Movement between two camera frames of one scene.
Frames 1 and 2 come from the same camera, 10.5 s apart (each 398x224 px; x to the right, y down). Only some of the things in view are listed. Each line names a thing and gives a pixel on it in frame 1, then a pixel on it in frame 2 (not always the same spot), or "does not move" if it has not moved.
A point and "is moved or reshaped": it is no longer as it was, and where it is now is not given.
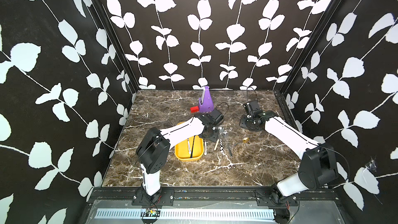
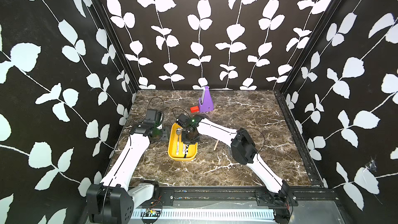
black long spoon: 191,156 -> 186,151
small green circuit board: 151,213 does not move
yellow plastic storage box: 183,150 is moved or reshaped
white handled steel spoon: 188,145 -> 179,131
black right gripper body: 246,123 -> 186,138
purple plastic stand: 207,106 does not move
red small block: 194,109 does not move
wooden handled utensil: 216,144 does not move
